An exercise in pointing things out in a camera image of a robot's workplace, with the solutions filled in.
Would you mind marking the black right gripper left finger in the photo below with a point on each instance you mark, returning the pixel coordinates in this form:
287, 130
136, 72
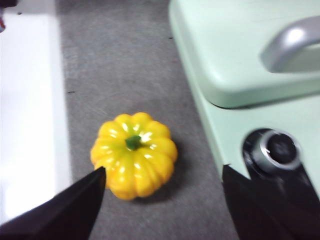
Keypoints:
62, 215

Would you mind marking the yellow pumpkin with green stem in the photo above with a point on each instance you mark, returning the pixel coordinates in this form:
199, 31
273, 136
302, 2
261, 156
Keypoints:
140, 165

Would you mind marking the mint green griddle cover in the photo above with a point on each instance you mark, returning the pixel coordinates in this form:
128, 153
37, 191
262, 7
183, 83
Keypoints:
225, 50

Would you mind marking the silver control knob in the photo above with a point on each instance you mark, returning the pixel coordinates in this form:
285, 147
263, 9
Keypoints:
280, 150

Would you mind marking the mint green cooker base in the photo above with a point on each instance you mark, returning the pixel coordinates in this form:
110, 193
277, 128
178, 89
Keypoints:
225, 130

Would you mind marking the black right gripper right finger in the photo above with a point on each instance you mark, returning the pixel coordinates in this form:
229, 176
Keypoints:
255, 215

